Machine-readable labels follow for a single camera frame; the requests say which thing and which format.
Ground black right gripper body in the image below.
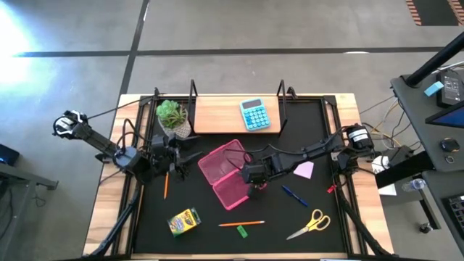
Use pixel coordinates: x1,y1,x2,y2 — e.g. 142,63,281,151
241,154,281,186

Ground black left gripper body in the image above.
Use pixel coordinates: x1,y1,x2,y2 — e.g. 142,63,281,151
150,133,182,171

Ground pink translucent pencil case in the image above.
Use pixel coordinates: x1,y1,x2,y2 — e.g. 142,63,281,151
197,138,268,211

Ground blue pen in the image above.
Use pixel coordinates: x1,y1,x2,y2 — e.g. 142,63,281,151
281,185,310,208

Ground pale pink sticky note pad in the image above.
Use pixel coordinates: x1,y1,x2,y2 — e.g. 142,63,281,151
292,160,315,180

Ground yellow handled scissors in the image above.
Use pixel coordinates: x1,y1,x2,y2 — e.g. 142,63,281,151
286,208,331,241

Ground yellow green crayon box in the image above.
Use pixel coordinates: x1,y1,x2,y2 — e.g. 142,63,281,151
167,207,202,238

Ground potted succulent in patterned pot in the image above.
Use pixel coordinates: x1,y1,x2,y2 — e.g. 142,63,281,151
155,99,193,140

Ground wooden shelf with black legs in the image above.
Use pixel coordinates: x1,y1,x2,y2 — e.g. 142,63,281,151
186,78,293,138

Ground black table mat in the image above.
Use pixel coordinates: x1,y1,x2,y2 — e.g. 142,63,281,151
133,99,347,254

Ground light blue calculator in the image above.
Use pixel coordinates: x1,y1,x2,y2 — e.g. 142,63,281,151
239,97,272,132

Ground white paper sheet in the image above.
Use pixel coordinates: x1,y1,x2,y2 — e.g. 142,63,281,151
378,183,398,196

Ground grey low table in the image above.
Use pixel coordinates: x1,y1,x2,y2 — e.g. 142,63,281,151
0,162,59,191

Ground clear water bottle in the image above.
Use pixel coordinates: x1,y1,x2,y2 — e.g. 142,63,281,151
401,178,427,192

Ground dark device with blue light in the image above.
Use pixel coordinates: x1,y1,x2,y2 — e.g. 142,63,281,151
0,144,21,167

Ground dark grey side desk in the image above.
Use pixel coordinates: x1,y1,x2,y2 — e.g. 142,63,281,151
375,68,464,254

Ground round black knob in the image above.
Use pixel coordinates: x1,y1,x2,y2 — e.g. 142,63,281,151
440,137,460,153

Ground light blue block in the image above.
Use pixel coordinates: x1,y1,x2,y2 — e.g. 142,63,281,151
423,80,445,97

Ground black keyboard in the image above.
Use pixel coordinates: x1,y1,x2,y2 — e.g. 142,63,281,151
444,194,464,247

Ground dark screen with blue display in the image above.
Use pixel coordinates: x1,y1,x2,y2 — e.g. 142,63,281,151
426,104,464,128

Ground black slanted pole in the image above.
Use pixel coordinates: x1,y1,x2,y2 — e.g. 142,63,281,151
405,31,464,88

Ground black power adapter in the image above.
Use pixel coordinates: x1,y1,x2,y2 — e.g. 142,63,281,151
436,69,464,109

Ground dark rug with striped edge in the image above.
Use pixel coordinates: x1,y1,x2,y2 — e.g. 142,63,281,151
405,0,464,27

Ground thin black taut cable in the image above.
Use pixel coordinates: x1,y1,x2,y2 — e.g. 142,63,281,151
86,92,166,120

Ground black aluminium table frame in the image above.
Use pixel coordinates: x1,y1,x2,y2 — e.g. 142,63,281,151
81,86,396,261

